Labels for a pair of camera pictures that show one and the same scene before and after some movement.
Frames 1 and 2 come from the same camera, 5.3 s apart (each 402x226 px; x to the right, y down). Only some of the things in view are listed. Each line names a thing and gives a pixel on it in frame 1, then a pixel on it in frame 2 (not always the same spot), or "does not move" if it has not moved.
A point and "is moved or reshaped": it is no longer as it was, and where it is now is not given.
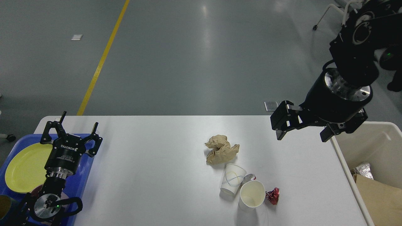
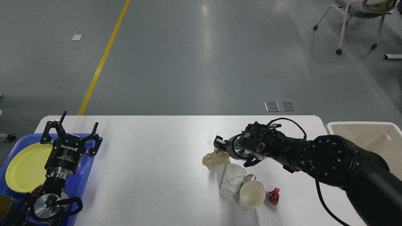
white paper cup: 252,194 does not move
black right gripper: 330,100 to 235,146
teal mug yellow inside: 8,206 does not move
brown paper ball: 221,152 is moved or reshaped
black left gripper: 67,149 does not move
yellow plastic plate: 25,169 does not move
